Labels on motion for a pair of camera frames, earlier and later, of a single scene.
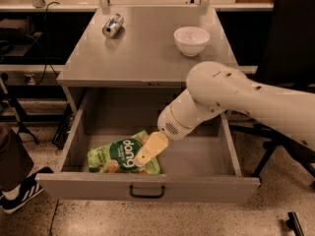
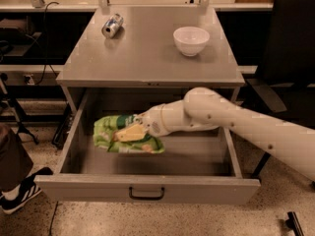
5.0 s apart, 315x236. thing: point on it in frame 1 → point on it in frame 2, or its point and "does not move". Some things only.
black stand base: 14,106 does not move
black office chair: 286,59 does not move
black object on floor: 294,224 does not move
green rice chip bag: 118,157 → 105,127
